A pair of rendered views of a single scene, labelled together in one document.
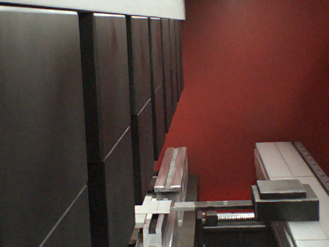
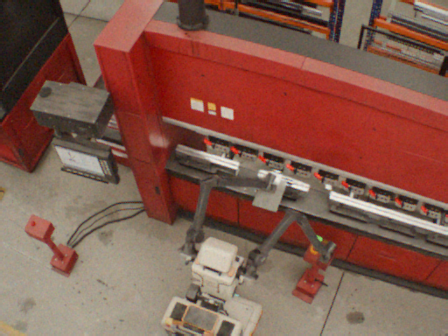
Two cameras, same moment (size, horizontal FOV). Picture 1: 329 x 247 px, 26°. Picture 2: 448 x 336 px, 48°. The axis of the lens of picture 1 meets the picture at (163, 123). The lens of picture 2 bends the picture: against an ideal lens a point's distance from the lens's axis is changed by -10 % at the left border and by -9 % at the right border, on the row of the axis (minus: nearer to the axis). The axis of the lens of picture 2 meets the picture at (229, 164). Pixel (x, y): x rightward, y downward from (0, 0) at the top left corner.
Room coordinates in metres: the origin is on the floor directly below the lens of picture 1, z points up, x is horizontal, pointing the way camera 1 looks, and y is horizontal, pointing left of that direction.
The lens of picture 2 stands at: (0.89, 2.06, 4.55)
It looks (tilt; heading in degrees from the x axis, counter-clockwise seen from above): 59 degrees down; 289
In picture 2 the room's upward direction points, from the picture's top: 3 degrees counter-clockwise
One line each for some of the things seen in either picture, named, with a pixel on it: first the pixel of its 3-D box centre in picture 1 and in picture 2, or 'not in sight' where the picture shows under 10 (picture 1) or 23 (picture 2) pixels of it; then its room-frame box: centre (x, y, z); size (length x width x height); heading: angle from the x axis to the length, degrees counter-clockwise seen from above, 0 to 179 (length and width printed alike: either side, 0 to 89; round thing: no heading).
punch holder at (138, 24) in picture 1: (101, 104); (355, 181); (0.67, 0.06, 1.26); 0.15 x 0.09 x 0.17; 176
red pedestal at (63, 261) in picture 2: not in sight; (51, 244); (2.96, 0.88, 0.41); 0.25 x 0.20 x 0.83; 86
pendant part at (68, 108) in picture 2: not in sight; (83, 137); (2.53, 0.39, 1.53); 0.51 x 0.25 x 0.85; 1
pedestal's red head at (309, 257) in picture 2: not in sight; (320, 253); (0.78, 0.42, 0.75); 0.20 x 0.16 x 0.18; 165
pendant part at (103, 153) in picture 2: not in sight; (87, 157); (2.48, 0.48, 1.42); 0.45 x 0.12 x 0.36; 1
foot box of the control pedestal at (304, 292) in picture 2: not in sight; (308, 285); (0.79, 0.45, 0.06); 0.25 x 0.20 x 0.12; 75
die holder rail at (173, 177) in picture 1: (173, 182); (206, 159); (1.79, -0.02, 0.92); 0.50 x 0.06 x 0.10; 176
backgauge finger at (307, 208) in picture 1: (241, 200); not in sight; (1.24, -0.13, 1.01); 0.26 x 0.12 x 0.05; 86
